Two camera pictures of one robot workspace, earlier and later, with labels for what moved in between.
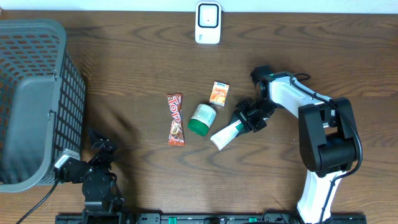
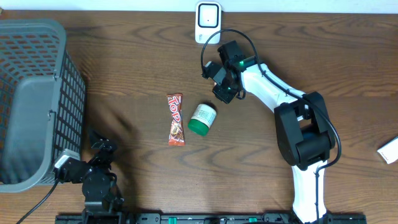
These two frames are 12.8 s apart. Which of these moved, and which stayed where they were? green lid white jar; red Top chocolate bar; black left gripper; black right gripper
Moved: black right gripper
Stayed: red Top chocolate bar; green lid white jar; black left gripper
